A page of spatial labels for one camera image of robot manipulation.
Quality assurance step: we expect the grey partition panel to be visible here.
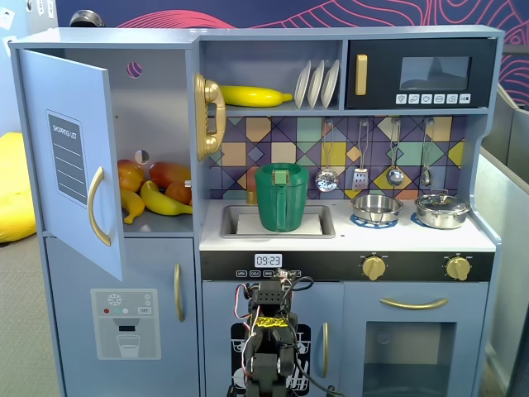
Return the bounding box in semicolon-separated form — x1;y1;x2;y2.
474;82;529;397

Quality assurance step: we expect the steel pot lid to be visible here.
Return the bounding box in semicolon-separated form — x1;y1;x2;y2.
414;189;470;214

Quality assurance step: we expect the blue toy kitchen body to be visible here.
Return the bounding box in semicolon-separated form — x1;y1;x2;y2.
7;25;506;397

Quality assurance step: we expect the blue oven door with window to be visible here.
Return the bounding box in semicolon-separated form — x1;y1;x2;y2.
342;282;489;397

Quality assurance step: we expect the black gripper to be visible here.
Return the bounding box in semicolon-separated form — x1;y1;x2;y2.
249;280;291;318

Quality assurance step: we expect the black microwave door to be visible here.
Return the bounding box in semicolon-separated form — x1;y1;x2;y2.
345;38;497;110

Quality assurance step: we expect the black round dome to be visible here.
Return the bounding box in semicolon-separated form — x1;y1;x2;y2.
69;10;104;29

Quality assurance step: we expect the small wrist camera board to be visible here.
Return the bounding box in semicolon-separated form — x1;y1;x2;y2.
275;267;303;283

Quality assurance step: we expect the metal skimmer spoon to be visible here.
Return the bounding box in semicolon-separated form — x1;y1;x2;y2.
316;119;340;194

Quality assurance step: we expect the green plastic pitcher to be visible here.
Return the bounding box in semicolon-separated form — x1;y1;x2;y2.
254;162;310;233

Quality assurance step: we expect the steel pot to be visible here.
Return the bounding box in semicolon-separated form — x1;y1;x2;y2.
415;206;471;229

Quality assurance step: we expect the gold stove knob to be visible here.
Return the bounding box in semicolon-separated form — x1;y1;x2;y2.
445;256;470;282
362;255;388;282

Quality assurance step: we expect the metal slotted spatula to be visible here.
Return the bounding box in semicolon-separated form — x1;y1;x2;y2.
352;119;370;191

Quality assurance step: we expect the gold toy telephone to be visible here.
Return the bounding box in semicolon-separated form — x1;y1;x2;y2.
193;73;227;162

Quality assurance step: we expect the curved yellow toy banana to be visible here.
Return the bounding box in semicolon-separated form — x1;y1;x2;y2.
119;188;145;225
140;180;194;216

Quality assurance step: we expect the gold curved fridge handle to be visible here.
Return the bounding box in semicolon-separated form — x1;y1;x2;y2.
87;165;112;248

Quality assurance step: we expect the red orange toy fruit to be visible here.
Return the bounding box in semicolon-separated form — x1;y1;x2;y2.
164;180;193;206

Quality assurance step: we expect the gold microwave handle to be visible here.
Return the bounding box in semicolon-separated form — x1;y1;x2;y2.
355;54;369;96

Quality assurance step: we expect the red yellow toy mango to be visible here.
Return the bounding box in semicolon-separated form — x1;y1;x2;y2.
148;161;192;187
117;160;145;192

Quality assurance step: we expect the gold straight fridge handle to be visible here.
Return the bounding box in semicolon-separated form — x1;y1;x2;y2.
173;263;186;323

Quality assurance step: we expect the blue door with shopping list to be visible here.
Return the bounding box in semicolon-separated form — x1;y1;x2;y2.
18;49;125;282

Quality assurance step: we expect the gold dish door handle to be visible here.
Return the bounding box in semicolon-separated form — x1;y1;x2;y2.
321;322;331;378

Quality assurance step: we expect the blue door with water dispenser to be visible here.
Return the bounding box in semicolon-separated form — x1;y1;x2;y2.
44;237;199;397

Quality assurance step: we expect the grey toy sink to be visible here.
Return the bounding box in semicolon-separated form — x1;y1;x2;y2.
218;204;336;240

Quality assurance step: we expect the small metal hanging spoon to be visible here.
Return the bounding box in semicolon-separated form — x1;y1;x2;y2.
420;118;434;187

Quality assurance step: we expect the white toy plate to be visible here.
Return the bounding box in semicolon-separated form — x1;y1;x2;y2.
321;59;341;108
293;60;312;109
307;60;326;109

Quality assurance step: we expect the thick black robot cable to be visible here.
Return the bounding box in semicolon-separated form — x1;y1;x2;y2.
288;326;346;397

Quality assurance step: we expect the metal ladle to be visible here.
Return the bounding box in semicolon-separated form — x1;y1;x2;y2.
386;118;404;187

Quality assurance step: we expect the yellow bean bag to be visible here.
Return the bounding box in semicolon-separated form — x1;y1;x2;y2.
0;132;38;245

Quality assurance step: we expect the blue door with dish sticker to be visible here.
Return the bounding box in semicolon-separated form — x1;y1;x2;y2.
201;280;345;397

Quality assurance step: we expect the long yellow toy banana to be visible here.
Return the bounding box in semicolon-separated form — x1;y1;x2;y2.
217;84;293;108

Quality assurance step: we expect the gold oven handle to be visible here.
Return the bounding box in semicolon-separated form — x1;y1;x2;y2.
379;297;450;311

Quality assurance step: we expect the steel pan without lid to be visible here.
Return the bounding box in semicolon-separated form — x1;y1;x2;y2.
350;194;404;224

